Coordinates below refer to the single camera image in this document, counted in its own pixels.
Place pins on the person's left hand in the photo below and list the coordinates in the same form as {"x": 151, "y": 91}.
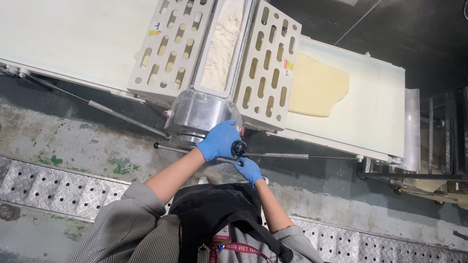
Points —
{"x": 217, "y": 142}

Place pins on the person's right hand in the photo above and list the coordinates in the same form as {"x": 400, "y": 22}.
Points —
{"x": 250, "y": 171}

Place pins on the person's right fingers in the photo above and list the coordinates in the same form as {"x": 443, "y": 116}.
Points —
{"x": 242, "y": 164}

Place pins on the person's left fingers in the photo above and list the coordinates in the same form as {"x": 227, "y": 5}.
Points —
{"x": 230, "y": 131}

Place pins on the black ball knob lever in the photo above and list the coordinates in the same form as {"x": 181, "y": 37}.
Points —
{"x": 238, "y": 148}

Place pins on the long metal control rod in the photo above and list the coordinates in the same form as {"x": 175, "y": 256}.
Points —
{"x": 278, "y": 155}

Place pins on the steel roller housing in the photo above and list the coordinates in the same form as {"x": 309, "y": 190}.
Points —
{"x": 197, "y": 113}

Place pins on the white flour tray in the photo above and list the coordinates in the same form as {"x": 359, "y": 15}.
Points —
{"x": 199, "y": 86}

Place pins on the black apron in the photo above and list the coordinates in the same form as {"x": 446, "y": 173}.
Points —
{"x": 212, "y": 212}

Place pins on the perforated white safety guard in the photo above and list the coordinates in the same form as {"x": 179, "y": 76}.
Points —
{"x": 289, "y": 65}
{"x": 155, "y": 31}

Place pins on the white flour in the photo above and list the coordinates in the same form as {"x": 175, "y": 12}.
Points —
{"x": 223, "y": 44}

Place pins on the flat yellow dough sheet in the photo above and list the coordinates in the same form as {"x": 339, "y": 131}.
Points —
{"x": 314, "y": 87}

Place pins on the grey metal support brace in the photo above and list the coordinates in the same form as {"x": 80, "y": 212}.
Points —
{"x": 109, "y": 109}

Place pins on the grey striped shirt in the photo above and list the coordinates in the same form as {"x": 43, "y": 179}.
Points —
{"x": 128, "y": 230}

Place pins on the steel end catch roller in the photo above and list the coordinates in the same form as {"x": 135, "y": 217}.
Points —
{"x": 412, "y": 128}

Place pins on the white dough sheeter machine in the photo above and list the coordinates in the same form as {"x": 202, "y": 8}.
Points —
{"x": 73, "y": 36}

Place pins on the perforated metal drain grate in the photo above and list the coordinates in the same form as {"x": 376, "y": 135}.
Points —
{"x": 55, "y": 190}

